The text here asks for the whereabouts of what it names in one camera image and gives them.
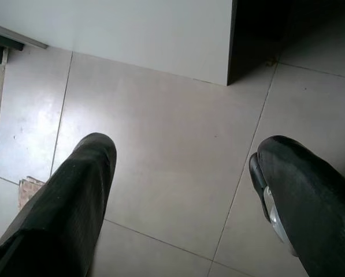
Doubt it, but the beige doormat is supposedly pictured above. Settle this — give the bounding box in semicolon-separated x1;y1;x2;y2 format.
18;175;46;211

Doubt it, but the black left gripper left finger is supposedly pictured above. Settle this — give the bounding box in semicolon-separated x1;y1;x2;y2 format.
0;132;117;277

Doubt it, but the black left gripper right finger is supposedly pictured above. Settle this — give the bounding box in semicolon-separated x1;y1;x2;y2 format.
248;135;345;277

